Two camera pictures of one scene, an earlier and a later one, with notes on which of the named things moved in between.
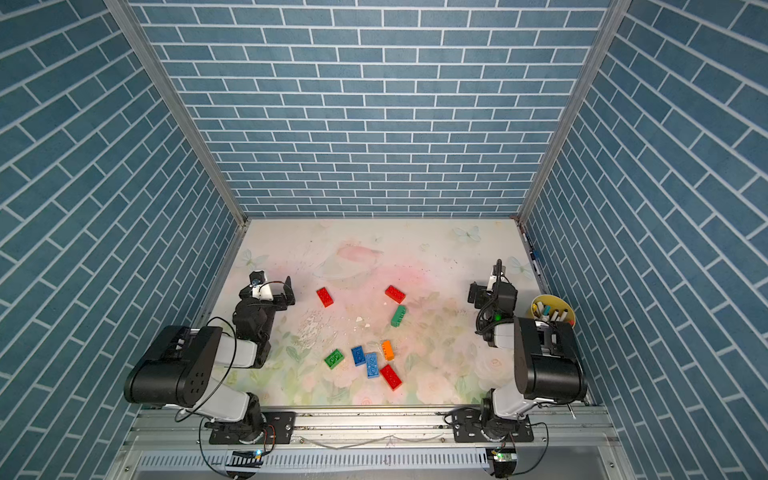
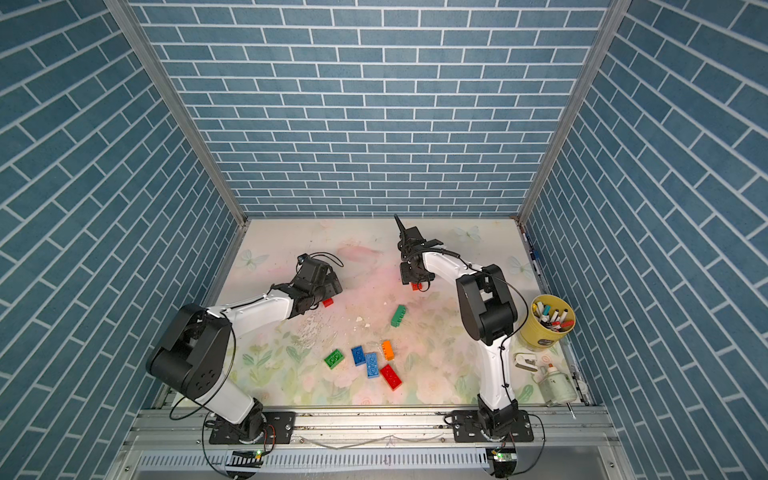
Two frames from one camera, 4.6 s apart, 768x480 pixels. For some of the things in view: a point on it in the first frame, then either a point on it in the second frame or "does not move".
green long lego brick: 398,315 does not move
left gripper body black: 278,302 -> 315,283
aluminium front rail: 372,429 does not move
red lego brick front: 391,377 does not move
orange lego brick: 388,350 does not move
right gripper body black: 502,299 -> 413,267
